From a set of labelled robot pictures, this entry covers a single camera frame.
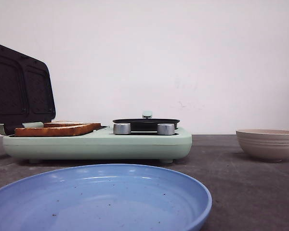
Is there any toast slice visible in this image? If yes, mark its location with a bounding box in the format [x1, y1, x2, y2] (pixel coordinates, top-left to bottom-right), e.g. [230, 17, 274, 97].
[14, 123, 102, 137]
[43, 121, 90, 128]

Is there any beige ribbed bowl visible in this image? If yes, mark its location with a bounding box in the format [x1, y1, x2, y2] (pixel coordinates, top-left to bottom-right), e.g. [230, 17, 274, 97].
[236, 129, 289, 162]

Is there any mint green breakfast maker base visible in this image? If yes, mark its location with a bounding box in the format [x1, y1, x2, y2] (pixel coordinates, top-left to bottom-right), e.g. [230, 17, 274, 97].
[2, 127, 192, 163]

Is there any silver right control knob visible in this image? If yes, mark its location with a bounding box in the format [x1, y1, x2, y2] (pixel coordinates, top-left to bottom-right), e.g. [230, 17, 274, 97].
[157, 123, 175, 136]

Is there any silver control knob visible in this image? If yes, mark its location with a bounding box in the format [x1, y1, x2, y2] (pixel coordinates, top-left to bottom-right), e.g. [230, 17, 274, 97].
[113, 123, 131, 135]
[157, 123, 175, 136]

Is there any silver left control knob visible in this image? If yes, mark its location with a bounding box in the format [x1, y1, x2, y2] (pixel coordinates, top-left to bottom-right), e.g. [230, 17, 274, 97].
[113, 123, 131, 135]

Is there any blue plate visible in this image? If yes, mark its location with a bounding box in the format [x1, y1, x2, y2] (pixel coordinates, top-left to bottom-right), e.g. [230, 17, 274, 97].
[0, 164, 212, 231]

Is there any black frying pan green handle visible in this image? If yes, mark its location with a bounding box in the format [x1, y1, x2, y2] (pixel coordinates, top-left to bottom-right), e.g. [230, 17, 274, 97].
[113, 111, 180, 132]

